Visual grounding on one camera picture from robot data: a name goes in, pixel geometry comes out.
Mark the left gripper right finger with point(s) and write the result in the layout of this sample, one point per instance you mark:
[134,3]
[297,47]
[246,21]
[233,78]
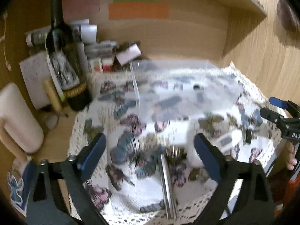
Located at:
[254,204]

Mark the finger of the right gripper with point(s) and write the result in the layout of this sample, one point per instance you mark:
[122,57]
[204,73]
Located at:
[291,107]
[279,120]

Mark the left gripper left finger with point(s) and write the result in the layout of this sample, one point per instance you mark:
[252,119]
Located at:
[46,203]

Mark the white handheld massager device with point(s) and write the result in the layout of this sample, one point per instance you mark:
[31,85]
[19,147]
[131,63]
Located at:
[197,149]

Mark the metal whisk head massager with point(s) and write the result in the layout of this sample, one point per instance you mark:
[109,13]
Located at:
[172,169]

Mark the small black clip object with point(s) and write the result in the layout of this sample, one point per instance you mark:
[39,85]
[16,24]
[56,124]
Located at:
[198,87]

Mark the right human hand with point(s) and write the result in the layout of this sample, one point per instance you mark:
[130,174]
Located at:
[291,161]

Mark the blue cartoon sticker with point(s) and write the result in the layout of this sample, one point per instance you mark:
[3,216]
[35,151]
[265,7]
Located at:
[16,187]

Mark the pink satin curtain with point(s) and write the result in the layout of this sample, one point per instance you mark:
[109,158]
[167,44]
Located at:
[287,17]

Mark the clear plastic storage box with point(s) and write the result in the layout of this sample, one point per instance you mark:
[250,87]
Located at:
[164,89]

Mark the yellow tube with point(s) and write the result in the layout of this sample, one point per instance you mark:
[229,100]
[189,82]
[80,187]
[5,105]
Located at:
[51,93]

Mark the white handwritten note paper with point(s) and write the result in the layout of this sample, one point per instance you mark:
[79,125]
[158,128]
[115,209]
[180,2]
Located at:
[35,70]

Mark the butterfly print lace cloth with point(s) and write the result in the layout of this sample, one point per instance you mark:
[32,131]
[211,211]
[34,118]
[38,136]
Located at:
[126,184]

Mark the orange sticky note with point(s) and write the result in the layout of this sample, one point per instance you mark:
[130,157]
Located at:
[137,9]

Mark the stack of books papers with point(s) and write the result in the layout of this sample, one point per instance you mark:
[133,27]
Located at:
[95,56]

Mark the dark wine bottle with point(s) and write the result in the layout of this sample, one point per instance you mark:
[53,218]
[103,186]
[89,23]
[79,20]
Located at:
[62,51]

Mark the small white card box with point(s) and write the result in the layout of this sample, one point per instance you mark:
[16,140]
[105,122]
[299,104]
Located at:
[128,55]

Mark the pink sticky note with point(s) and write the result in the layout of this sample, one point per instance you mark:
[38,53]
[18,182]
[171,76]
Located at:
[78,9]

